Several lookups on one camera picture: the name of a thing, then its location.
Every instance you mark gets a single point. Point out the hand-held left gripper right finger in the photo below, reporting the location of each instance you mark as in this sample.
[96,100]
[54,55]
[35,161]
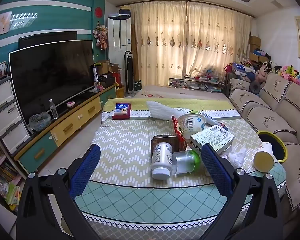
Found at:
[216,170]

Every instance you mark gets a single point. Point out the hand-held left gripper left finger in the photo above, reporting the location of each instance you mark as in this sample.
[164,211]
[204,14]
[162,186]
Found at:
[86,170]

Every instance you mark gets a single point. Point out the clear jar with green lid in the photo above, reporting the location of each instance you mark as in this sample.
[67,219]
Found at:
[185,161]

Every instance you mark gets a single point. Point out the black bin with yellow rim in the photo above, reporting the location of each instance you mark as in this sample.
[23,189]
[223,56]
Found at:
[280,150]

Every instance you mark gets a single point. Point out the crumpled white tissue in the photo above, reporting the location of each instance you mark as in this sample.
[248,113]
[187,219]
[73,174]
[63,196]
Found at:
[236,156]

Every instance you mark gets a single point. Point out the green and white carton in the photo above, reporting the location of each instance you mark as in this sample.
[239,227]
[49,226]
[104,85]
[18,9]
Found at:
[210,136]

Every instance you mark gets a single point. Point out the grey and blue toothpaste tube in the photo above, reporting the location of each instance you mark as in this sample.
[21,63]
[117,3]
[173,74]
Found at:
[218,125]

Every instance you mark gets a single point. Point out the yellow and teal tv cabinet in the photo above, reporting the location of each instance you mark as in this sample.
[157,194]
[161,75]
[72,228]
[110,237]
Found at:
[72,122]

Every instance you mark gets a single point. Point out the white plastic food cup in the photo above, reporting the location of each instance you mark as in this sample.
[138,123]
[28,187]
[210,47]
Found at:
[190,123]

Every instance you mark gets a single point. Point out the white pill bottle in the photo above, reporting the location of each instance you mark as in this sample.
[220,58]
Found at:
[161,160]

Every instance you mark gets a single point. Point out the red snack packet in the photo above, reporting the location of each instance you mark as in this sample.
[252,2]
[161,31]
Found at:
[176,130]

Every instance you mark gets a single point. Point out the brown wallet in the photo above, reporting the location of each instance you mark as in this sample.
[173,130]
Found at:
[165,138]

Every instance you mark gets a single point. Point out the clear water bottle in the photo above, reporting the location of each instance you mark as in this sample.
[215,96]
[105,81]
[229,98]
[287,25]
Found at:
[54,111]

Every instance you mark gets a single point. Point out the small pink case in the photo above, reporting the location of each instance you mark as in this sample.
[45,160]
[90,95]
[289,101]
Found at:
[71,104]

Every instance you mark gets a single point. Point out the white and green plastic packet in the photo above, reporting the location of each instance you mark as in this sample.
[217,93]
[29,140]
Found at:
[183,110]

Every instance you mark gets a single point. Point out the red and blue tissue box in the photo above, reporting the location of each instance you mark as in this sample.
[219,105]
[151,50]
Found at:
[121,110]

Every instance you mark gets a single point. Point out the beige sofa with covers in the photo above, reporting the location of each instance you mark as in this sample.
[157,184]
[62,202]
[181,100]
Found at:
[265,112]

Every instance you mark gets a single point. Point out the shelf of books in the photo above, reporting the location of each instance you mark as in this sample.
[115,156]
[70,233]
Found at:
[2,175]

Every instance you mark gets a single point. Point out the yellow basket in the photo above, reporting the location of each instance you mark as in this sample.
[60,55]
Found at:
[120,92]

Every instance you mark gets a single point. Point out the glass coffee table with clutter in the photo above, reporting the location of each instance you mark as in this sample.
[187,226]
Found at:
[197,82]

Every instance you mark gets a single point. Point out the floral beige mat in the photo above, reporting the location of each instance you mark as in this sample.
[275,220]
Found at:
[165,92]

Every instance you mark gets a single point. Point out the black cylinder tube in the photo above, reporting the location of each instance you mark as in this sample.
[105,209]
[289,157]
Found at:
[95,76]

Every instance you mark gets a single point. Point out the red fire extinguisher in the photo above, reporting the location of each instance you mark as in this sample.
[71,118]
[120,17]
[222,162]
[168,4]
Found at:
[118,78]

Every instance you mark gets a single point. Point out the large curved black television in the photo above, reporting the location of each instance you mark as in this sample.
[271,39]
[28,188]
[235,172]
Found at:
[50,80]

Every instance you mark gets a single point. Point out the white plastic drawer unit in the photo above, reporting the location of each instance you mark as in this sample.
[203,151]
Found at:
[5,115]

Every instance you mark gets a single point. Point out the blue star patterned bag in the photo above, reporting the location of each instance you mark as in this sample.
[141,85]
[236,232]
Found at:
[241,68]

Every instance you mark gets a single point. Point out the open cardboard box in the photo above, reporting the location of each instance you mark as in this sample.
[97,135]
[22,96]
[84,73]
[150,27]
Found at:
[105,66]

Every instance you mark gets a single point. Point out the black tower fan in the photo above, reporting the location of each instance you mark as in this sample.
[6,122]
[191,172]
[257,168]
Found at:
[130,72]

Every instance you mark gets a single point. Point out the pile of plush toys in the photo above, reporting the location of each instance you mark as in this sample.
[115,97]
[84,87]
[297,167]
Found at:
[287,72]

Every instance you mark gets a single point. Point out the cream embroidered curtain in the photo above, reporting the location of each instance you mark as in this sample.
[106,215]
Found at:
[215,42]
[157,42]

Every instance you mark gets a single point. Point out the stack of cardboard boxes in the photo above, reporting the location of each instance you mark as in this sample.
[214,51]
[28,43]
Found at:
[254,45]

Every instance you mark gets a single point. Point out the black flat screen television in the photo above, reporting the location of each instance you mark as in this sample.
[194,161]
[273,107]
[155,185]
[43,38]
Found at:
[47,40]

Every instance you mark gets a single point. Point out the hanging flower decoration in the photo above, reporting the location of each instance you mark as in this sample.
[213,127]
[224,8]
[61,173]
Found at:
[101,35]

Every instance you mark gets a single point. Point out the white floor air conditioner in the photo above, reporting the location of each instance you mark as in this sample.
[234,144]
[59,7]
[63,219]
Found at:
[118,37]

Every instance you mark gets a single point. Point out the dark box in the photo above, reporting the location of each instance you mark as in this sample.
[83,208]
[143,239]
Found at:
[124,12]

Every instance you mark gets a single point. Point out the red round wall ornament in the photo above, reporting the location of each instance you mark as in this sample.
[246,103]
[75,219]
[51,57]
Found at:
[98,11]

